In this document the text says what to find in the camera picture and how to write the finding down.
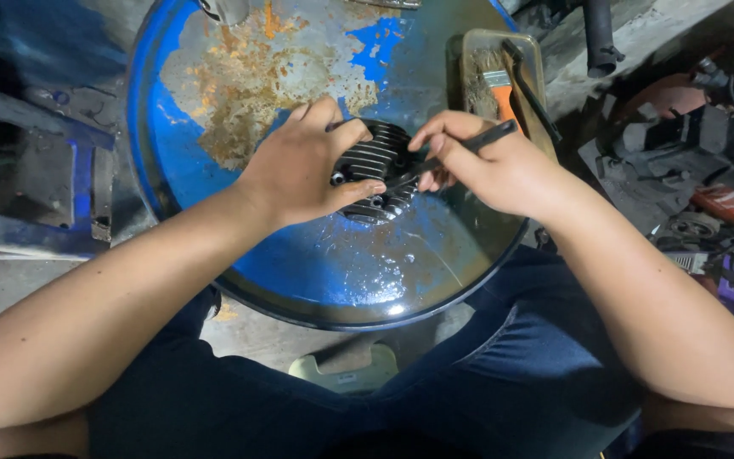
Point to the dark blue jeans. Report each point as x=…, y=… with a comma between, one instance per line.
x=443, y=395

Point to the black metal pipe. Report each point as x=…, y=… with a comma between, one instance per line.
x=599, y=38

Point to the pale green plastic stool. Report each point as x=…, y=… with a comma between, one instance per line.
x=348, y=379

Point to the orange metal part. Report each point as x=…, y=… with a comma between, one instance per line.
x=733, y=205

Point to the blue painted metal frame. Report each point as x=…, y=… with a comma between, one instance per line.
x=35, y=185

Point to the heap of engine parts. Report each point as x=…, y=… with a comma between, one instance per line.
x=673, y=146

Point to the clear plastic tray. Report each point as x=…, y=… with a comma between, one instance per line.
x=536, y=76

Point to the flat metal strip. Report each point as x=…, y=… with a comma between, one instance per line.
x=386, y=3

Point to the rusty blue metal drum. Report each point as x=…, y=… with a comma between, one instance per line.
x=316, y=280

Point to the black finned cylinder head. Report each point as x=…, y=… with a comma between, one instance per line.
x=376, y=153

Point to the grey metal part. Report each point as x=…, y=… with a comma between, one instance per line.
x=227, y=9

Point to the person's left hand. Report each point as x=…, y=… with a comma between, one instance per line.
x=290, y=172

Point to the person's right hand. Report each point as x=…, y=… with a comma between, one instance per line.
x=513, y=178

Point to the black cleaning brush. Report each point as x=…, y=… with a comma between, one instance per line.
x=491, y=135

